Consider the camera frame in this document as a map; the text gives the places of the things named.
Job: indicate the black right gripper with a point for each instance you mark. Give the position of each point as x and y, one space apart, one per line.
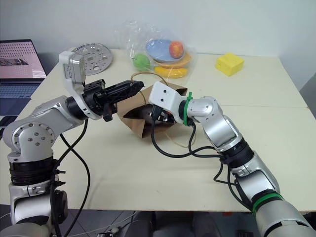
167 118

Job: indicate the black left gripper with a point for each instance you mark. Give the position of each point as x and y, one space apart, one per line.
95 95

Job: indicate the brown paper bag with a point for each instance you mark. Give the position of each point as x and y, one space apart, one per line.
134 123

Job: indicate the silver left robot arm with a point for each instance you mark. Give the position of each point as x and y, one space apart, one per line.
29 138

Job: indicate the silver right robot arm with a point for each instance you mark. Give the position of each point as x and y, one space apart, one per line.
222 128

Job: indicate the clear plastic bag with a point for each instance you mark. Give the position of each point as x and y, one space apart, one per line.
138 37

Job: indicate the green zip tie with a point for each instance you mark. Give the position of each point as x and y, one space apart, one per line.
189 97

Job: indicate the green toy apple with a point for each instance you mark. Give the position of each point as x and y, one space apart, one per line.
141 61

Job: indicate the perforated round metal plate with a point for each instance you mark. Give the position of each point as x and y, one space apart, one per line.
97 58

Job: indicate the yellow toy banana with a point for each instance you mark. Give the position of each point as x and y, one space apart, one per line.
172 72

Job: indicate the blue plate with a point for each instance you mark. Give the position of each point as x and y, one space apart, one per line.
156 49

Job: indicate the red toy apple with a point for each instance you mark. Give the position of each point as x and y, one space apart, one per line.
176 49

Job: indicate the yellow cheese block toy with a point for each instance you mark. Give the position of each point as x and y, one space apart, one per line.
229 64

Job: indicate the dark rounded shape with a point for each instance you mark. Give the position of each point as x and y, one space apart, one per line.
182 224

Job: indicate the open laptop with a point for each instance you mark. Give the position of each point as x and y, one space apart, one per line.
17 59

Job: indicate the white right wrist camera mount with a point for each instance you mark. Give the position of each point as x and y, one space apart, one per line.
164 96

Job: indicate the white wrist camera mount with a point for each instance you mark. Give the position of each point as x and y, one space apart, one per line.
164 96
72 66

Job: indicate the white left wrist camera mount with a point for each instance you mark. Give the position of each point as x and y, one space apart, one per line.
72 66

